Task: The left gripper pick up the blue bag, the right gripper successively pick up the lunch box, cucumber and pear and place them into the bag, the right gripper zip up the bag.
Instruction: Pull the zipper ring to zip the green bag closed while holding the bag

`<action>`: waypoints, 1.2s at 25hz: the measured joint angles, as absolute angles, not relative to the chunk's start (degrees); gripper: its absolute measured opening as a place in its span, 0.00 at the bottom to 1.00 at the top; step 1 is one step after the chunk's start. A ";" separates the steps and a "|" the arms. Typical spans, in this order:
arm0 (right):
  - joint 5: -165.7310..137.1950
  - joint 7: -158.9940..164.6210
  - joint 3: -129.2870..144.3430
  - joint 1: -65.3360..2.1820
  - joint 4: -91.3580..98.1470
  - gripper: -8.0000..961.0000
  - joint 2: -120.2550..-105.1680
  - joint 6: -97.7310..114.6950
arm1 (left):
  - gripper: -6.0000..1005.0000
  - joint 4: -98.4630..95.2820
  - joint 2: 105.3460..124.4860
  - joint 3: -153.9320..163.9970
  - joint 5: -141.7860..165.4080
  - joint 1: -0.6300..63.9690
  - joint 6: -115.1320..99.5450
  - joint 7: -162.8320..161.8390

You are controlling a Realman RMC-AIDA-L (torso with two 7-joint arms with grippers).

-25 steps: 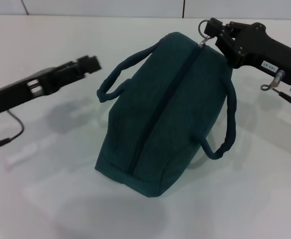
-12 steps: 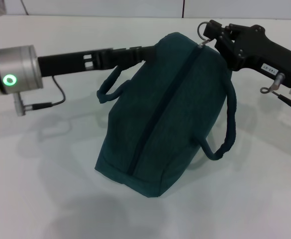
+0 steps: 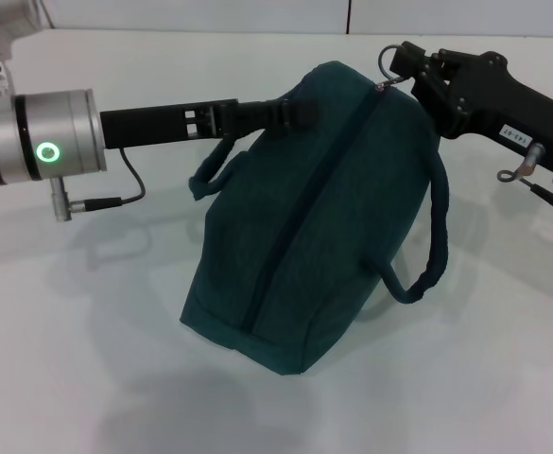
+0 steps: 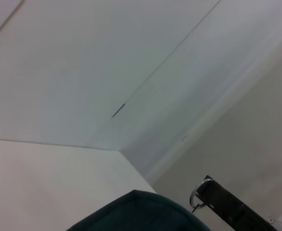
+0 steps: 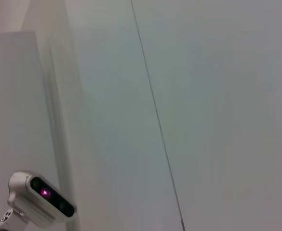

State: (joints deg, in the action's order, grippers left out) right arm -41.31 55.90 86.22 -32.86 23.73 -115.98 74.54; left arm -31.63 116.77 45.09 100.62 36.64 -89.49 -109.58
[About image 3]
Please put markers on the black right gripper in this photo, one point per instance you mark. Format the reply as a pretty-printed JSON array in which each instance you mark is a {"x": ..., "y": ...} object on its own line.
[{"x": 507, "y": 109}]

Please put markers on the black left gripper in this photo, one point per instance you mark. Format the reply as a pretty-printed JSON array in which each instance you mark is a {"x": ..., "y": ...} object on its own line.
[{"x": 162, "y": 125}]

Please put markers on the dark teal insulated lunch bag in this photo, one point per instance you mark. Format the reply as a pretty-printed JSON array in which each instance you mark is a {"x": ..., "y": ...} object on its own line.
[{"x": 333, "y": 213}]

